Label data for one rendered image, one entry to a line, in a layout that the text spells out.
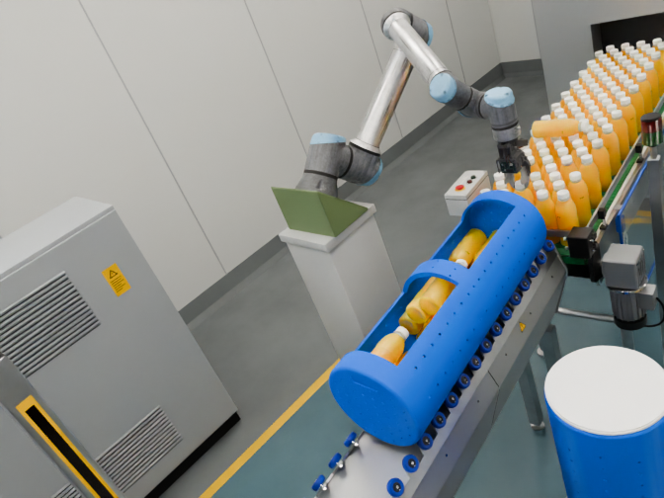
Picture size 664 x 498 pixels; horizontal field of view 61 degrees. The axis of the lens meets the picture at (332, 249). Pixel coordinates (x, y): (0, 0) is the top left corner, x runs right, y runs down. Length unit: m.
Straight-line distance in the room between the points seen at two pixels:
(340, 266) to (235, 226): 2.25
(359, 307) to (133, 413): 1.24
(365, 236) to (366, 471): 1.15
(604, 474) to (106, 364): 2.14
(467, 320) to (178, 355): 1.79
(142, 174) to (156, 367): 1.62
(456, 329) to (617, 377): 0.40
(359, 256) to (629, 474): 1.38
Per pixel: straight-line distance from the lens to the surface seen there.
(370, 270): 2.53
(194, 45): 4.39
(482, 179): 2.43
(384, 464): 1.64
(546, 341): 2.35
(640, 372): 1.58
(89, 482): 1.45
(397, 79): 2.51
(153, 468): 3.24
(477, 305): 1.66
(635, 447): 1.50
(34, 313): 2.73
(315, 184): 2.38
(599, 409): 1.50
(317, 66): 5.03
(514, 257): 1.83
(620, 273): 2.24
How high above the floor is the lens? 2.18
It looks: 28 degrees down
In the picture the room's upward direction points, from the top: 23 degrees counter-clockwise
